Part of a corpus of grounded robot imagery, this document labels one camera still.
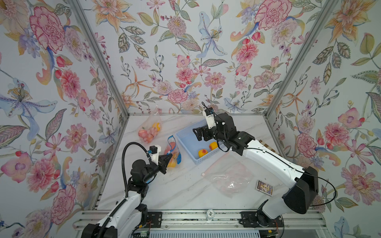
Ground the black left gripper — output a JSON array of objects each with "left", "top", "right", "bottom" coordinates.
[{"left": 142, "top": 155, "right": 173, "bottom": 184}]

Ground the clear blue-zipper zip bag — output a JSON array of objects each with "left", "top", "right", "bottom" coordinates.
[{"left": 164, "top": 135, "right": 182, "bottom": 166}]

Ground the red peach with green stem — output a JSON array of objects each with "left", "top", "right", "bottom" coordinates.
[{"left": 168, "top": 142, "right": 177, "bottom": 151}]

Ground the clear pink-zipper zip bag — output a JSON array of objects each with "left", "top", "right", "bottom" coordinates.
[{"left": 138, "top": 107, "right": 162, "bottom": 144}]

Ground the clear pink bag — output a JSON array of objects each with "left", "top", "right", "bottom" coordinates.
[{"left": 202, "top": 152, "right": 254, "bottom": 198}]

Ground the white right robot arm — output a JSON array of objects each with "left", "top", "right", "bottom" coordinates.
[{"left": 193, "top": 108, "right": 318, "bottom": 227}]

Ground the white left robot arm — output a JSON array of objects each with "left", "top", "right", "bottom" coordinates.
[{"left": 81, "top": 153, "right": 172, "bottom": 238}]

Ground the yellow red peach rear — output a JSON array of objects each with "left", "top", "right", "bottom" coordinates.
[{"left": 209, "top": 142, "right": 218, "bottom": 151}]

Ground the yellow red peach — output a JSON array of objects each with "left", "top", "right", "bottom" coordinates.
[
  {"left": 209, "top": 142, "right": 218, "bottom": 151},
  {"left": 198, "top": 149, "right": 208, "bottom": 158}
]

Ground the yellow red peach front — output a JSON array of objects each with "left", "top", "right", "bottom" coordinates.
[{"left": 198, "top": 149, "right": 208, "bottom": 158}]

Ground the light blue perforated basket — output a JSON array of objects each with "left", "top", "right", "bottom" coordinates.
[{"left": 176, "top": 119, "right": 222, "bottom": 165}]

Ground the wooden chessboard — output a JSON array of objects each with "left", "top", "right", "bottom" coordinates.
[{"left": 259, "top": 140, "right": 278, "bottom": 154}]

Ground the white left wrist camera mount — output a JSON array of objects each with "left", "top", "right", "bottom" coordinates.
[{"left": 148, "top": 145, "right": 161, "bottom": 165}]

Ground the black corrugated cable hose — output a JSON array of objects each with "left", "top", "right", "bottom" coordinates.
[{"left": 96, "top": 141, "right": 149, "bottom": 238}]

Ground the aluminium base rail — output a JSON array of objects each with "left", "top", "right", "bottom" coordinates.
[{"left": 72, "top": 208, "right": 328, "bottom": 238}]

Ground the aluminium right corner post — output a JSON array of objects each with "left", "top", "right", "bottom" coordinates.
[{"left": 264, "top": 0, "right": 332, "bottom": 118}]

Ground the aluminium corner post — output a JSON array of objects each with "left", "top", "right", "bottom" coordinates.
[
  {"left": 66, "top": 0, "right": 130, "bottom": 117},
  {"left": 264, "top": 0, "right": 332, "bottom": 118}
]

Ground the aluminium left corner post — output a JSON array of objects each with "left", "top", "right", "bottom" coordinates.
[{"left": 66, "top": 0, "right": 130, "bottom": 117}]

